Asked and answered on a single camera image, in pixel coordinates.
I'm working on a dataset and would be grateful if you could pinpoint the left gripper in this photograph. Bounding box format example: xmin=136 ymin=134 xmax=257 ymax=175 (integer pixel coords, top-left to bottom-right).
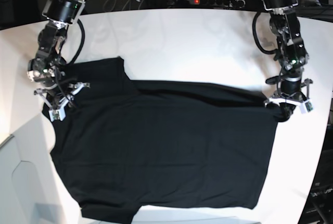
xmin=264 ymin=78 xmax=312 ymax=123

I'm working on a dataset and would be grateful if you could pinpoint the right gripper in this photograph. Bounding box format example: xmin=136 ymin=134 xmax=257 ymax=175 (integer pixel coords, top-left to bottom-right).
xmin=34 ymin=82 xmax=90 ymax=110

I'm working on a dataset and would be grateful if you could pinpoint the black T-shirt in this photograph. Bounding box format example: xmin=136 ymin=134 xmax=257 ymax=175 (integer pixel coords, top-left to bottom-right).
xmin=50 ymin=58 xmax=279 ymax=223

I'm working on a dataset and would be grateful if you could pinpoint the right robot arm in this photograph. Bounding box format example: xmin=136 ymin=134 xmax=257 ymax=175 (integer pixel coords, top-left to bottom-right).
xmin=27 ymin=0 xmax=87 ymax=120

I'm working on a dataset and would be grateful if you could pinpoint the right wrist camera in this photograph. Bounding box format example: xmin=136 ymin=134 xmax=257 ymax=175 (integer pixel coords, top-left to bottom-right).
xmin=48 ymin=108 xmax=66 ymax=122

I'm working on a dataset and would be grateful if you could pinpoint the black power strip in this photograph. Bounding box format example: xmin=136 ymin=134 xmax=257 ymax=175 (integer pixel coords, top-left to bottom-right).
xmin=180 ymin=0 xmax=246 ymax=9

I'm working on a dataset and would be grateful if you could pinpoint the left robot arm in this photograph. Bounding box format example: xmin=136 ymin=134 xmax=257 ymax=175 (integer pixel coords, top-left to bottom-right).
xmin=252 ymin=0 xmax=314 ymax=122

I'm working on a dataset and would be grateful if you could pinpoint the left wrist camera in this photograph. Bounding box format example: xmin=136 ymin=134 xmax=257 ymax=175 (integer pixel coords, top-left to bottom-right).
xmin=299 ymin=99 xmax=314 ymax=114

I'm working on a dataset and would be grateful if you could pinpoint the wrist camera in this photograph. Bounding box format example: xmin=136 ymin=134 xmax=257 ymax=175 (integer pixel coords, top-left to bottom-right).
xmin=48 ymin=108 xmax=66 ymax=122
xmin=299 ymin=99 xmax=314 ymax=114

